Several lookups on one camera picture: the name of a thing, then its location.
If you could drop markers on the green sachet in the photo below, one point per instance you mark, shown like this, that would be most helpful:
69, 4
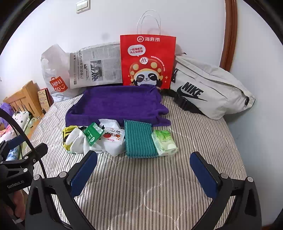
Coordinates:
92, 133

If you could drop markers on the red paper bag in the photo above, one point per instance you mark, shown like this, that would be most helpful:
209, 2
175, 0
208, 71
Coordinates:
143, 57

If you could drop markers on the yellow black pouch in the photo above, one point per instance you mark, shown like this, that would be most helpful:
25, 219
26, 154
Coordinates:
66, 132

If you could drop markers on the white tomato print packet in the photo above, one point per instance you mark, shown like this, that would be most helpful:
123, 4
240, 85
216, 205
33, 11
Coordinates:
112, 141

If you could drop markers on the white light switch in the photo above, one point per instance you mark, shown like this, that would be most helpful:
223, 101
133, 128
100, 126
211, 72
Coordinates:
83, 6

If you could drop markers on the patterned box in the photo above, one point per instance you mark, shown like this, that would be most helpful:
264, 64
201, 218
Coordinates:
44, 99

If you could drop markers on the striped bed sheet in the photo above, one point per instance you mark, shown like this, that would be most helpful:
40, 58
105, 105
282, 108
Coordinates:
154, 181

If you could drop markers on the white gloves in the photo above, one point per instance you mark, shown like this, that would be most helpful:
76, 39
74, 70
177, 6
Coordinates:
77, 141

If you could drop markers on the light wooden furniture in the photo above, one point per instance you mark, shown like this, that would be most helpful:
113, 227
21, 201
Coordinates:
24, 95

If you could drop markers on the light green pillow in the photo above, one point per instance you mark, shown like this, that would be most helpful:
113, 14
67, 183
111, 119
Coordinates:
33, 125

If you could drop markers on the folded newspaper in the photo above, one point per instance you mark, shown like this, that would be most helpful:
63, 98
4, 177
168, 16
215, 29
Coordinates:
97, 64

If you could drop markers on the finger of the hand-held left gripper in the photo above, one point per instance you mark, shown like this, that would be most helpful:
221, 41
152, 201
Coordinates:
15, 141
37, 152

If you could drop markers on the white waist bag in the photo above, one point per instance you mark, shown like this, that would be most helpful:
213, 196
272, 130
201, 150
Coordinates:
210, 88

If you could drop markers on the purple towel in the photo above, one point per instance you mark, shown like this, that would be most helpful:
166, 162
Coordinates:
115, 104

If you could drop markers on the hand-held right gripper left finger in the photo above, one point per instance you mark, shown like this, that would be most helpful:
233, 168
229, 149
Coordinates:
85, 170

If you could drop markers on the white dotted pillow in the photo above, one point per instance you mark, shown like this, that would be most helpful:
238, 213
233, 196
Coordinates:
21, 118

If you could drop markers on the green tissue pack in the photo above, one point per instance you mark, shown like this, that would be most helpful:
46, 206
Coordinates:
163, 142

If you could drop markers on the person's left hand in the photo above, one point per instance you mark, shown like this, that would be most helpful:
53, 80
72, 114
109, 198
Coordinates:
18, 205

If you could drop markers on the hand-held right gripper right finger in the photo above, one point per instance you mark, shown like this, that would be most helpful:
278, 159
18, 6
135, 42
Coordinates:
203, 172

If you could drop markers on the teal ribbed cloth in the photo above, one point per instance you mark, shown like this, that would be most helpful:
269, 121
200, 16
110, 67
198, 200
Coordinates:
138, 139

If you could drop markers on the purple fuzzy cloth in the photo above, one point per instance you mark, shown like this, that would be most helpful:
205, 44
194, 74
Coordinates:
6, 109

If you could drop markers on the brown wooden headboard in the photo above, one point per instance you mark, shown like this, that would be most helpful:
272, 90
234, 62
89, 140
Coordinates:
230, 33

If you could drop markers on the white plastic shopping bag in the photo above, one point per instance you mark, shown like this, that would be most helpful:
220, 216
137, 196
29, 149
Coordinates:
55, 73

